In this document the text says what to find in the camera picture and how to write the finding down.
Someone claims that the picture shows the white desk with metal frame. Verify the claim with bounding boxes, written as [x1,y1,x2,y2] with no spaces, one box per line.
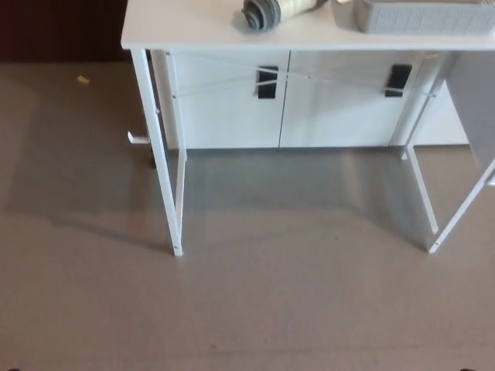
[121,0,495,257]

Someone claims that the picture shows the steel garden shovel taped handle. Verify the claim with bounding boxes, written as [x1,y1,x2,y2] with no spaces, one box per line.
[233,0,330,36]

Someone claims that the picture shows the black cabinet handle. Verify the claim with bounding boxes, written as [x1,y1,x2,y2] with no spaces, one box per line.
[254,65,280,100]
[384,63,412,98]

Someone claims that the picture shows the dark brown furniture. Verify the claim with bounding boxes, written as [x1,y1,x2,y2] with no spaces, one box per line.
[0,0,135,65]

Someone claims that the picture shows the white cabinet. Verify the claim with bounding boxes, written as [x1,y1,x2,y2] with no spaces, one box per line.
[169,49,471,150]

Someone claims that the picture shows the grey perforated plastic basket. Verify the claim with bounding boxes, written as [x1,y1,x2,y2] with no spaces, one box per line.
[331,0,495,36]

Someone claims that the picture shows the white desk side hook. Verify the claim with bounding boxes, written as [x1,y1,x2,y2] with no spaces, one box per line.
[127,131,150,147]

